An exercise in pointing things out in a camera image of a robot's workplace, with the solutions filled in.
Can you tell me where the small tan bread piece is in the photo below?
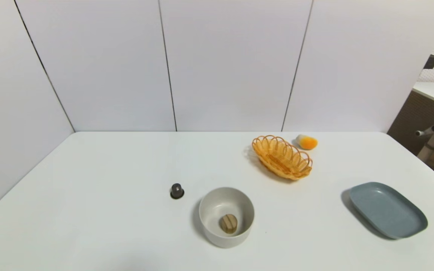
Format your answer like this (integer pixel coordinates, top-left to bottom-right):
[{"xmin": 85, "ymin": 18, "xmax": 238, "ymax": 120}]
[{"xmin": 219, "ymin": 214, "xmax": 238, "ymax": 234}]

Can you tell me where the beige round bowl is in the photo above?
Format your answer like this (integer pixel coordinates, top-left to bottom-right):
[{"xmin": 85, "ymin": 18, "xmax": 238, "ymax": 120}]
[{"xmin": 199, "ymin": 187, "xmax": 255, "ymax": 248}]

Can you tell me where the small dark grey capsule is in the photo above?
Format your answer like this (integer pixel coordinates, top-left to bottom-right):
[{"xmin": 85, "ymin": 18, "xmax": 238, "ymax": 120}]
[{"xmin": 170, "ymin": 183, "xmax": 185, "ymax": 199}]

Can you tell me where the orange woven basket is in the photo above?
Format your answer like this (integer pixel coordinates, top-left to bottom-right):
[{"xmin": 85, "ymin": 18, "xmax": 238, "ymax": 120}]
[{"xmin": 252, "ymin": 135, "xmax": 313, "ymax": 181}]

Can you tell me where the orange and white toy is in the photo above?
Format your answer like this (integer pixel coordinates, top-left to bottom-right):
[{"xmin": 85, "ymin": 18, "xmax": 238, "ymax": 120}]
[{"xmin": 296, "ymin": 134, "xmax": 318, "ymax": 150}]

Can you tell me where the blue grey square plate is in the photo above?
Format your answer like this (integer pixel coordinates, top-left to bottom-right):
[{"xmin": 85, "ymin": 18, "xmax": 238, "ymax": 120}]
[{"xmin": 350, "ymin": 182, "xmax": 429, "ymax": 240}]

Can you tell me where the brown perforated desk panel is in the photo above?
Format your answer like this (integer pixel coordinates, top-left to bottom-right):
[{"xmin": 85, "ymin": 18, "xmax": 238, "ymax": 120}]
[{"xmin": 388, "ymin": 90, "xmax": 434, "ymax": 155}]

